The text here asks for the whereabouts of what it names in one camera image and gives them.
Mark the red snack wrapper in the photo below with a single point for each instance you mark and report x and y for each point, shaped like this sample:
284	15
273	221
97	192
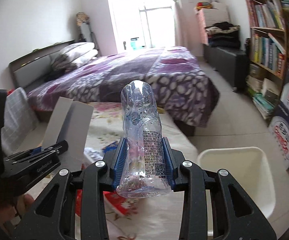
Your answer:
121	206

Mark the person left hand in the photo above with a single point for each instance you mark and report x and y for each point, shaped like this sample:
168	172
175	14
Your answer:
8	212

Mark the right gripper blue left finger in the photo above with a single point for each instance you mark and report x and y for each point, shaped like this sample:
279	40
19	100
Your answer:
119	163

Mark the white plastic trash bin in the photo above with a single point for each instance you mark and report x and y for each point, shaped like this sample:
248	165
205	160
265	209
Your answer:
250	167

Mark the grey checked cloth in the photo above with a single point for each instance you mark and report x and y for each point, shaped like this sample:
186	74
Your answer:
19	121

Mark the crushed clear plastic bottle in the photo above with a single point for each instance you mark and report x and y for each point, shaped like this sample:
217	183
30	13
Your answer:
144	172

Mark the teal basket at window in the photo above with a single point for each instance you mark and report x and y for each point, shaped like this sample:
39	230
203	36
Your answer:
134	43

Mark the dark bed headboard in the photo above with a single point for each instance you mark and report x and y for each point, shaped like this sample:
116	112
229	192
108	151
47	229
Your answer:
29	71

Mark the black low bench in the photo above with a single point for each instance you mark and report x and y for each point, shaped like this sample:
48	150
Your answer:
232	65

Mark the black coat stand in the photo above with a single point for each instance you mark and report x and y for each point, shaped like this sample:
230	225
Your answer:
84	28

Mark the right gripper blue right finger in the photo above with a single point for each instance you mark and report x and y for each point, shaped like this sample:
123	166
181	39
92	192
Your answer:
170	168

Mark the blue card package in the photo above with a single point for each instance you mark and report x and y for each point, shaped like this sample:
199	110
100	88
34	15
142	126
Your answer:
93	155

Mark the purple patterned bed blanket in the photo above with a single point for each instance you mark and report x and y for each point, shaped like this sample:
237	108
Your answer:
179	84

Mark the wooden bookshelf with books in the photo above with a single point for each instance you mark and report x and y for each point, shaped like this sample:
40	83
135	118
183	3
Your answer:
268	50

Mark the pink white drawer cabinet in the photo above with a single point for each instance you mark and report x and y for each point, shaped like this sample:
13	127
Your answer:
208	17

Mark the white paper tissue box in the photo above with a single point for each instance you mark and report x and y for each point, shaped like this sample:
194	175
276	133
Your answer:
69	121

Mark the floral cream sheet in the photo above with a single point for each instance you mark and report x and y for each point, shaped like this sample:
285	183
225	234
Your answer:
157	217

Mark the stacked purple white pillows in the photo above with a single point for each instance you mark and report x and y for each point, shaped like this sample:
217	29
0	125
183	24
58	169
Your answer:
75	56

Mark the pile of dark clothes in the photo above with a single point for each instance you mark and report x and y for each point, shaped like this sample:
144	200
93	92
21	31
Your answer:
223	34

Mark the blue water carton lower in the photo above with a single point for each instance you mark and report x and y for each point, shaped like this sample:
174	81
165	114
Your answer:
279	128

